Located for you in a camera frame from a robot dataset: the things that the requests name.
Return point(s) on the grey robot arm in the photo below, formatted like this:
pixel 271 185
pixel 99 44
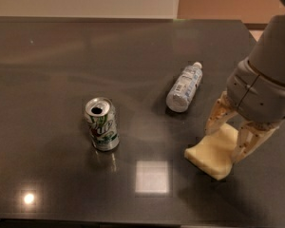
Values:
pixel 268 54

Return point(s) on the green and white soda can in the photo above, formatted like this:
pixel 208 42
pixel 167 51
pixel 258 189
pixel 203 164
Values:
pixel 100 116

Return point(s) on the yellow sponge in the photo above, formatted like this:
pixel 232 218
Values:
pixel 213 154

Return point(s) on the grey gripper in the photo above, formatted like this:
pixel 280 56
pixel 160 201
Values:
pixel 257 94

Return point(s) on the clear plastic water bottle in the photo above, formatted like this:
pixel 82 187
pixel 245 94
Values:
pixel 184 89

